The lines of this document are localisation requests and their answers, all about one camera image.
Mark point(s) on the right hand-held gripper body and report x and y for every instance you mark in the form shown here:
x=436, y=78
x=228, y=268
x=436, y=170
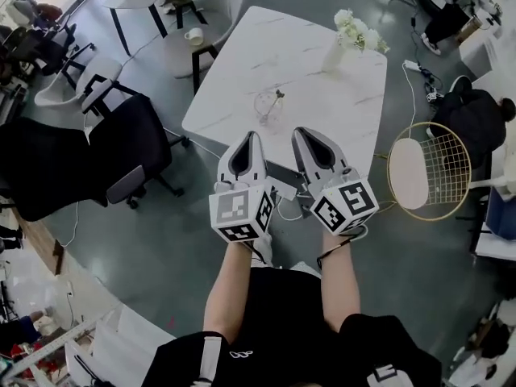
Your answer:
x=350, y=202

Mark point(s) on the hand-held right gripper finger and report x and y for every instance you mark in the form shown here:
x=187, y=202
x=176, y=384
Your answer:
x=301, y=155
x=332, y=149

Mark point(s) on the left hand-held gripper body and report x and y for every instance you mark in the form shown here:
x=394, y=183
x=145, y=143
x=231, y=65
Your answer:
x=235, y=210

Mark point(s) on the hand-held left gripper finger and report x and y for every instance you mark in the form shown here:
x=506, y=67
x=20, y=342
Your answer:
x=262, y=161
x=223, y=165

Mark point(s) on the clear glass cup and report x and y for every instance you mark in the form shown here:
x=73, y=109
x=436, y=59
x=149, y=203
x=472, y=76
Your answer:
x=262, y=106

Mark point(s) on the person's left forearm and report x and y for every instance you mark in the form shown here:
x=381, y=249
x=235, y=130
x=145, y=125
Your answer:
x=225, y=292

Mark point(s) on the person's right forearm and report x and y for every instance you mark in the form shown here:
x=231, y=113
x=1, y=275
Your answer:
x=340, y=284

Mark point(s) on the person's white shoe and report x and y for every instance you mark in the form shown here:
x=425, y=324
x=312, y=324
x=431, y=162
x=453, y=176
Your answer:
x=303, y=267
x=264, y=249

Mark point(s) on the white vase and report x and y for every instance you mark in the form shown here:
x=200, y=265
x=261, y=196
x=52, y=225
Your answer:
x=332, y=58

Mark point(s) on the large black office chair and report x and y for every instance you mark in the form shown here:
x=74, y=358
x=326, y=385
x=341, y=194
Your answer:
x=121, y=135

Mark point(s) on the white power strip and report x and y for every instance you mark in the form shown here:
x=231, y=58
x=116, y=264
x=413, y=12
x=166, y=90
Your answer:
x=412, y=65

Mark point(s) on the white flower bunch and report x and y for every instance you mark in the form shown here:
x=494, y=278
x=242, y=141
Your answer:
x=359, y=32

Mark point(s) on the person's black shirt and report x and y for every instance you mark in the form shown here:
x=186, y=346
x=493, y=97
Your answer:
x=282, y=321

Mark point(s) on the white mug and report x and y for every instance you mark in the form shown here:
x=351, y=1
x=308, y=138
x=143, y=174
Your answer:
x=194, y=35

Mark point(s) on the blue box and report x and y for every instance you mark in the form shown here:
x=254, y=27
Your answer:
x=502, y=216

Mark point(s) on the white shell chair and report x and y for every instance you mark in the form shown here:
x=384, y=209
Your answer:
x=219, y=8
x=94, y=71

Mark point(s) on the small black office chair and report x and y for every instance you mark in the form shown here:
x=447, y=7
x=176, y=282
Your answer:
x=60, y=42

